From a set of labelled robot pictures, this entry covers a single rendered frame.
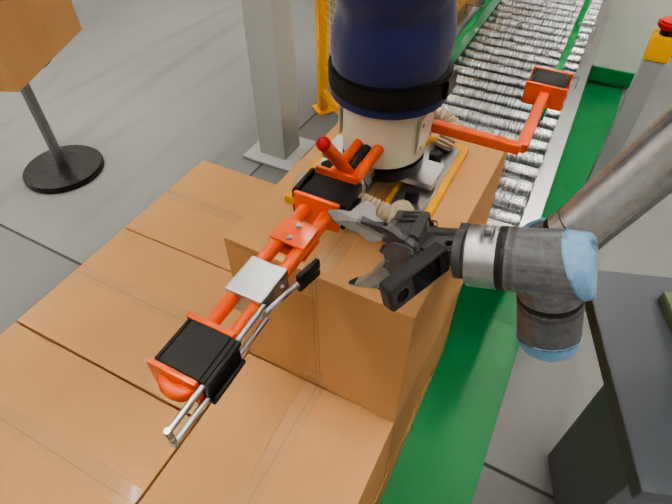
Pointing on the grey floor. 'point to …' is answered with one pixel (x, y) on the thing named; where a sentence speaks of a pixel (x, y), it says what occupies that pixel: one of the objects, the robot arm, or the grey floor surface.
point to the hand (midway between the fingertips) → (335, 251)
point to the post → (634, 100)
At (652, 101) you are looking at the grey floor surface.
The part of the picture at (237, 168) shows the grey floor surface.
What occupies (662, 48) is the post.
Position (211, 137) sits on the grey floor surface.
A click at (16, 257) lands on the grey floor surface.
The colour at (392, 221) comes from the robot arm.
